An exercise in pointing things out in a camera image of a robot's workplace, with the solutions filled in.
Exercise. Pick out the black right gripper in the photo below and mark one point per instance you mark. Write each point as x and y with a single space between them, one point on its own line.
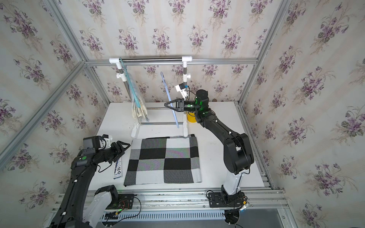
178 105

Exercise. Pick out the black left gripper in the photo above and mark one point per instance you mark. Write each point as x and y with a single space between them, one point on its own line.
118 152

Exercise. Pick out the light blue plastic hanger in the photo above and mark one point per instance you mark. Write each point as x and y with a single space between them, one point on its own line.
169 97

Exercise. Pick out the blue cream plaid scarf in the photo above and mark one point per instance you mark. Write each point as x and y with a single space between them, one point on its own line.
139 110

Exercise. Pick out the black white checkered scarf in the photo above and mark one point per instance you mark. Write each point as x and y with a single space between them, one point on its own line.
169 160

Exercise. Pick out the teal plastic hanger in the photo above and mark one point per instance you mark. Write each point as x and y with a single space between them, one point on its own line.
131 86

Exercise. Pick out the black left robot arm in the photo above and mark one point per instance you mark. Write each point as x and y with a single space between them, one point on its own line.
71 212

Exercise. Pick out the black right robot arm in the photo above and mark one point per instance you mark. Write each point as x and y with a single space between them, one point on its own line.
237 151

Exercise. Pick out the yellow pencil cup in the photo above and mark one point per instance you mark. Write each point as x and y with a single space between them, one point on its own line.
191 117

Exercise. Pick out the white steel clothes rack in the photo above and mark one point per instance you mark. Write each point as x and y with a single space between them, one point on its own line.
156 91

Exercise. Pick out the packaged pen blister pack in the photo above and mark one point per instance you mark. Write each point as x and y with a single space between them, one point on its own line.
118 172

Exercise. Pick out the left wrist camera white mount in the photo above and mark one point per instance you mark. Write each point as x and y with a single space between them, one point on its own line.
105 141

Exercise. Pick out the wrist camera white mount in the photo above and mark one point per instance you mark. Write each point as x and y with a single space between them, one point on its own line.
105 141
182 89

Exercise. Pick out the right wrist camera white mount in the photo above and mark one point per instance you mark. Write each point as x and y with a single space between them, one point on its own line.
182 89

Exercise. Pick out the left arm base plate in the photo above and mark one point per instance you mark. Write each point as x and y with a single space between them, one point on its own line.
124 202

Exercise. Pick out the aluminium mounting rail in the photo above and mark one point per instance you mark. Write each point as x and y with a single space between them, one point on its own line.
196 200

